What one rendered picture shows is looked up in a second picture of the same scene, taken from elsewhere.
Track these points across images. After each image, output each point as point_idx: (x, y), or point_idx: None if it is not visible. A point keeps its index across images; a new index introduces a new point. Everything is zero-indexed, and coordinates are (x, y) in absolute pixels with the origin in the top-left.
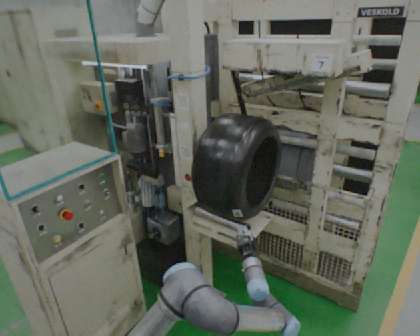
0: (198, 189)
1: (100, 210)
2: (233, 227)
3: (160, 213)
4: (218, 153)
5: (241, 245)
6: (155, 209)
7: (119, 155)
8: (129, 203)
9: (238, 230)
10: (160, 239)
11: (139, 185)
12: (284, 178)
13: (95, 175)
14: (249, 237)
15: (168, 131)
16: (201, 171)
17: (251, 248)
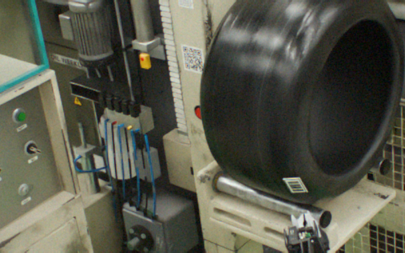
0: (214, 136)
1: (19, 185)
2: (294, 215)
3: (151, 193)
4: (249, 62)
5: (292, 247)
6: (138, 185)
7: (53, 71)
8: (82, 171)
9: (291, 218)
10: (152, 251)
11: (101, 132)
12: None
13: (7, 112)
14: (310, 231)
15: (160, 9)
16: (217, 100)
17: (309, 250)
